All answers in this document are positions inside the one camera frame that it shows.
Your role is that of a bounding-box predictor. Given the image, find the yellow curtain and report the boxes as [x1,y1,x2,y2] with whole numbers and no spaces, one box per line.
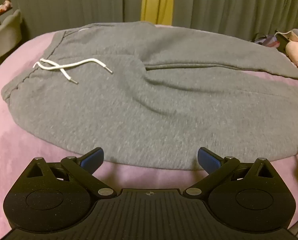
[140,0,176,26]

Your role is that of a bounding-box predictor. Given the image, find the pink plush blanket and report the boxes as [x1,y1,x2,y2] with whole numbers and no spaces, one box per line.
[0,24,298,233]

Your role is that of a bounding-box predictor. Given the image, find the white pants drawstring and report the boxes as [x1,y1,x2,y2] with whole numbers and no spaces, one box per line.
[33,58,114,85]

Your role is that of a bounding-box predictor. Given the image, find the grey pleated curtain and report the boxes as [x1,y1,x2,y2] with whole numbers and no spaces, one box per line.
[171,0,298,42]
[0,0,146,45]

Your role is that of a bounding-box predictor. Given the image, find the pink toy on shelf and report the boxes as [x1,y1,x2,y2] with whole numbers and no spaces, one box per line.
[0,0,15,18]

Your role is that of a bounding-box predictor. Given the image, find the grey padded chair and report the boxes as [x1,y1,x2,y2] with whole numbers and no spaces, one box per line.
[0,9,23,68]

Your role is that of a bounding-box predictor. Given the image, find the dark bag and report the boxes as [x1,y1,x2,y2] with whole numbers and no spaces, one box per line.
[250,33,289,53]

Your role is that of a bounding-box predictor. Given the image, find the grey sweat pants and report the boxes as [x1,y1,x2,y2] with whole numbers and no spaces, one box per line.
[1,21,298,172]

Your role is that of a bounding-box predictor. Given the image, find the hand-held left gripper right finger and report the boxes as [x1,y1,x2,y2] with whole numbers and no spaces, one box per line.
[185,147,275,198]

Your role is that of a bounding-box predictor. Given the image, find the pink plush toy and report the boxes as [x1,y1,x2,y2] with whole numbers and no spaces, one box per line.
[275,26,298,77]

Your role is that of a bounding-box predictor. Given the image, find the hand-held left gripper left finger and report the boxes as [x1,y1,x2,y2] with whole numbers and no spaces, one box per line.
[25,147,117,198]

